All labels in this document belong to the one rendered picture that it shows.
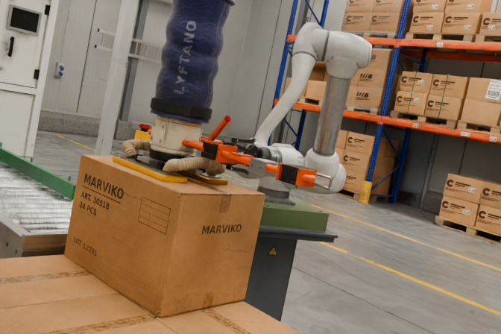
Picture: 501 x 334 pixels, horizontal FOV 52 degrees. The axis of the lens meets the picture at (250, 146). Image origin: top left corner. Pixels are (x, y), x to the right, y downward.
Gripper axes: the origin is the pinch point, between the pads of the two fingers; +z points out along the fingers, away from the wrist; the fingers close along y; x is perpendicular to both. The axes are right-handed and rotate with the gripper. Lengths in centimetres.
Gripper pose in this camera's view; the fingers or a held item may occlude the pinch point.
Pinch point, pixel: (221, 152)
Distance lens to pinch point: 174.4
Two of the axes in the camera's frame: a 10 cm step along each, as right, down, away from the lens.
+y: -2.0, 9.8, 0.5
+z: -6.8, -1.0, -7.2
